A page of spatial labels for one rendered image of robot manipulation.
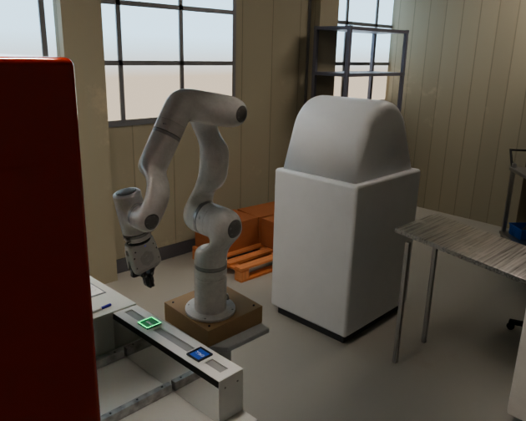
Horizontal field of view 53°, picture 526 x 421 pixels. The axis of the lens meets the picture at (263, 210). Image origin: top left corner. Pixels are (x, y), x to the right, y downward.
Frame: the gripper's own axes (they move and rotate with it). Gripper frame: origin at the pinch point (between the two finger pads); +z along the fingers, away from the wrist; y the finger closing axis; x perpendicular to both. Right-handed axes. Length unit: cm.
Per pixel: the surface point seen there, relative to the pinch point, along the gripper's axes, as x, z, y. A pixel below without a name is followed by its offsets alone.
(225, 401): -39.9, 21.9, -7.4
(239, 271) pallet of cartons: 157, 139, 165
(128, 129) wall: 240, 22, 144
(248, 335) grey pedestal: -10.6, 36.3, 28.6
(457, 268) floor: 44, 182, 324
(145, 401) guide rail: -18.9, 24.0, -20.6
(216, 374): -36.9, 14.6, -6.3
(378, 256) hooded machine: 35, 96, 186
